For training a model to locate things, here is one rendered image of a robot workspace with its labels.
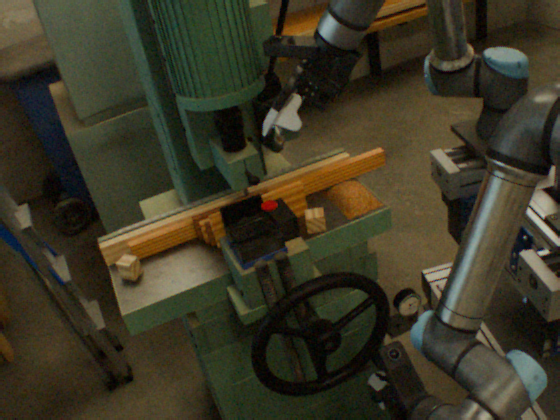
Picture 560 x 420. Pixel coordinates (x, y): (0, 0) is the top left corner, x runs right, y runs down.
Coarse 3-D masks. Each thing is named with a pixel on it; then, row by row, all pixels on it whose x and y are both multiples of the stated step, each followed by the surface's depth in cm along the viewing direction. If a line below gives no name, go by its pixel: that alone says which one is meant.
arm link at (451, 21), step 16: (432, 0) 131; (448, 0) 130; (432, 16) 136; (448, 16) 134; (432, 32) 141; (448, 32) 137; (464, 32) 140; (448, 48) 142; (464, 48) 143; (432, 64) 148; (448, 64) 145; (464, 64) 145; (432, 80) 152; (448, 80) 149; (464, 80) 148; (448, 96) 155; (464, 96) 152
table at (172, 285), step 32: (320, 192) 133; (352, 224) 121; (384, 224) 125; (160, 256) 123; (192, 256) 121; (320, 256) 122; (128, 288) 116; (160, 288) 114; (192, 288) 113; (224, 288) 116; (128, 320) 111; (160, 320) 114
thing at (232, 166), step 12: (216, 144) 124; (216, 156) 125; (228, 156) 119; (240, 156) 118; (252, 156) 118; (228, 168) 117; (240, 168) 118; (252, 168) 119; (228, 180) 122; (240, 180) 119
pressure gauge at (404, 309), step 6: (408, 288) 132; (396, 294) 132; (402, 294) 131; (408, 294) 130; (414, 294) 130; (396, 300) 132; (402, 300) 130; (408, 300) 131; (414, 300) 132; (420, 300) 132; (396, 306) 132; (402, 306) 131; (408, 306) 132; (414, 306) 133; (402, 312) 132; (408, 312) 133; (414, 312) 133
